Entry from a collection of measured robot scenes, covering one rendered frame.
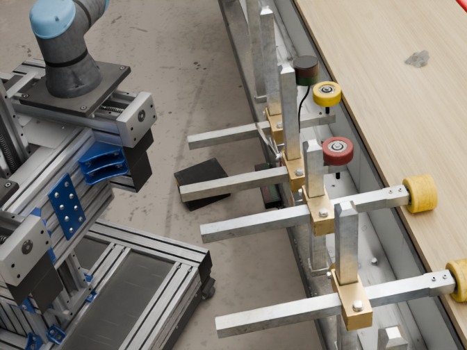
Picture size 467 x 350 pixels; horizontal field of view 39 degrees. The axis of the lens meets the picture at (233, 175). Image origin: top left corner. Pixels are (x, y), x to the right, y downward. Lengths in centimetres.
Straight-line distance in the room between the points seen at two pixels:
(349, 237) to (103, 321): 128
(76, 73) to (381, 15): 102
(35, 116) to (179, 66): 195
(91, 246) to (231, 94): 132
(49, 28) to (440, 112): 102
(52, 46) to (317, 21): 90
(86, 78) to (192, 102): 174
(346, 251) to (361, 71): 85
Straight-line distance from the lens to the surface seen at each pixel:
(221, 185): 168
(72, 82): 179
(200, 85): 361
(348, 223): 117
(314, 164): 140
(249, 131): 190
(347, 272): 127
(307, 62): 156
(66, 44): 174
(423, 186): 148
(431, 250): 146
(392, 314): 169
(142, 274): 239
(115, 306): 233
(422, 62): 199
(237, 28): 264
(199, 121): 334
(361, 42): 210
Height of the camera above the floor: 199
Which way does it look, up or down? 42 degrees down
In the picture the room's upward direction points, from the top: 9 degrees counter-clockwise
